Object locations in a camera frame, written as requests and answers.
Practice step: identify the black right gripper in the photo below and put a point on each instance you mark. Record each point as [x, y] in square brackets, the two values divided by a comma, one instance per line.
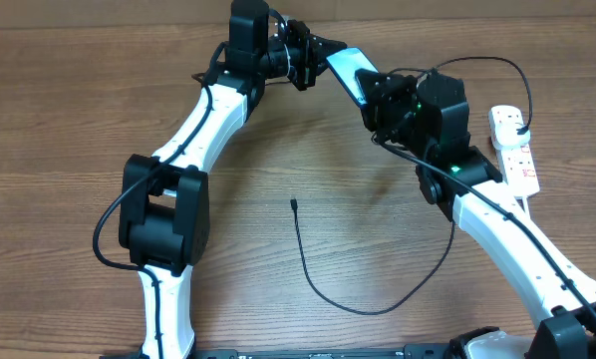
[380, 101]

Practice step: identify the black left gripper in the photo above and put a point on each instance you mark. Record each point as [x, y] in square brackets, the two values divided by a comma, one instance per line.
[312, 48]

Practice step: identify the blue Galaxy smartphone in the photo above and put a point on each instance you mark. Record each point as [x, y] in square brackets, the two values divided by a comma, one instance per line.
[344, 65]

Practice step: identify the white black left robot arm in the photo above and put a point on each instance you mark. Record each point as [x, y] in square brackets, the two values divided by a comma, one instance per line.
[158, 227]

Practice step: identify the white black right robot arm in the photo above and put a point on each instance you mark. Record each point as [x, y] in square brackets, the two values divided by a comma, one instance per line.
[425, 122]

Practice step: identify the white charger plug adapter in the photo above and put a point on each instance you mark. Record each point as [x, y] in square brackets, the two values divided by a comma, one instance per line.
[505, 135]

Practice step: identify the white power strip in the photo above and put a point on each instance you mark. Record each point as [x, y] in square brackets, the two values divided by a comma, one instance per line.
[516, 165]

